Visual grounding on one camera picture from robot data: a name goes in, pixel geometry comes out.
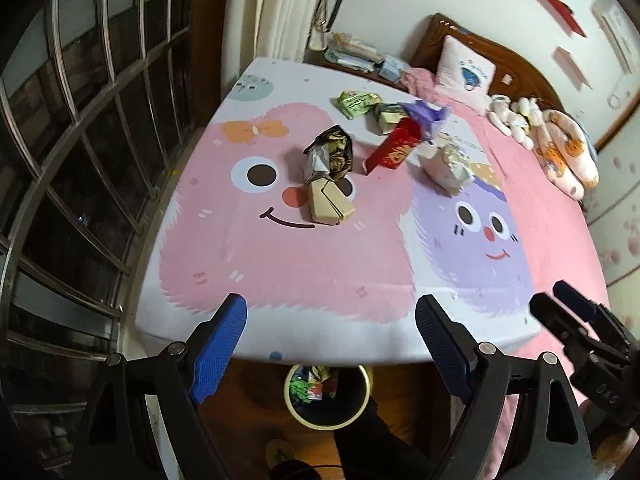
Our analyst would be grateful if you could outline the black gold crumpled wrapper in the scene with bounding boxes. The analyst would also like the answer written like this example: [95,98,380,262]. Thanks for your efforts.
[302,125,356,183]

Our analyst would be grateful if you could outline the purple plastic bag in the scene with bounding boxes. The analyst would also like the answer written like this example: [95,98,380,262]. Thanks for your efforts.
[400,100,451,143]

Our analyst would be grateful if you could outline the light blue box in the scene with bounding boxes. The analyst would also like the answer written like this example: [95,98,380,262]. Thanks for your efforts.
[380,54,412,81]

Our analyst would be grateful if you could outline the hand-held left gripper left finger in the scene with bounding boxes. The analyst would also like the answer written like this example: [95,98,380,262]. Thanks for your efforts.
[65,293,249,480]

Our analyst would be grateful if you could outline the blue bin with cream rim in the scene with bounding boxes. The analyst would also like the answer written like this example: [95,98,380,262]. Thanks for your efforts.
[284,362,373,429]

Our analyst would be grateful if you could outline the wooden nightstand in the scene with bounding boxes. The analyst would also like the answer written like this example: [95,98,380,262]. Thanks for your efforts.
[302,49,416,93]

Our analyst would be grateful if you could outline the red paper box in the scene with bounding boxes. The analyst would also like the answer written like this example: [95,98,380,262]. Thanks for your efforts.
[364,117,423,176]

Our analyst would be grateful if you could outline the plush toys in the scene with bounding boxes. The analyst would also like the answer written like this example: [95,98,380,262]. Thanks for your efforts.
[532,109,600,200]

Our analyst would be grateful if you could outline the white crumpled paper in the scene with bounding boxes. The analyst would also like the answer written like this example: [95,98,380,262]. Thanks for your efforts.
[417,142,473,196]

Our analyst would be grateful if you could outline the person's left leg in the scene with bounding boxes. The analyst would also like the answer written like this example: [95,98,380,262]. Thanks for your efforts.
[270,460,321,480]

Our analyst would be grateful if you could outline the red wall shelf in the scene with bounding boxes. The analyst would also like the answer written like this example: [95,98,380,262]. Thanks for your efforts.
[532,0,588,38]

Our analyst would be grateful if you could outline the white wall shelf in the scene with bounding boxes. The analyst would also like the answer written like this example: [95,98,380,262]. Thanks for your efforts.
[552,46,589,86]

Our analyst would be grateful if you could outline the person's leg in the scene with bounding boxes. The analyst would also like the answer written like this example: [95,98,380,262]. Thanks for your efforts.
[332,385,436,480]
[270,460,321,480]

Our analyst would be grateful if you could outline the beige cardboard box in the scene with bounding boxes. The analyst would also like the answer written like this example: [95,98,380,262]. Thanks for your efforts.
[307,177,357,226]

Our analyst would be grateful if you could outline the person's right leg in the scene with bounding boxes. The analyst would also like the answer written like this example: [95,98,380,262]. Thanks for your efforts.
[332,385,436,480]

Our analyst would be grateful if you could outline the white pillow with print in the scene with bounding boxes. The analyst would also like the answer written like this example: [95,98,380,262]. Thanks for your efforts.
[435,35,497,116]

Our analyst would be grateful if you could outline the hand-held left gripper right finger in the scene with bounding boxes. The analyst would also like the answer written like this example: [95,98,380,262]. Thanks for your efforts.
[415,294,596,480]

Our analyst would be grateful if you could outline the green cracker packet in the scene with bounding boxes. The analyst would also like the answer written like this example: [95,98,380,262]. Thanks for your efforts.
[336,89,386,121]

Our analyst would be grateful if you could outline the cream floral curtain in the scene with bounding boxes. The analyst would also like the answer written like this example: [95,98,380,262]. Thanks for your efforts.
[255,0,346,63]

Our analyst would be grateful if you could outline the olive foil packet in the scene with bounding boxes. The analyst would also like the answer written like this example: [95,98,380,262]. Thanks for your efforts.
[374,102,416,136]

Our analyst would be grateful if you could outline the wooden headboard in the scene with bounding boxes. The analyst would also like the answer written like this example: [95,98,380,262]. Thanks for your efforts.
[412,12,616,151]

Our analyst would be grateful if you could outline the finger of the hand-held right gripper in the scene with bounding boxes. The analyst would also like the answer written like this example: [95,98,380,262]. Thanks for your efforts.
[529,291,596,361]
[552,280,608,326]

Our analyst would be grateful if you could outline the metal window grille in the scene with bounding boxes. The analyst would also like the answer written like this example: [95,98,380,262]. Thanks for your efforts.
[0,0,236,480]

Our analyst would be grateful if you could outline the yellow slipper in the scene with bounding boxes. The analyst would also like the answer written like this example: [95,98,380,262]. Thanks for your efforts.
[265,439,302,471]

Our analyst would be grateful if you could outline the cream handbag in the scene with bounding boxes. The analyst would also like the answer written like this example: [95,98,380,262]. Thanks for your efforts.
[307,0,351,51]

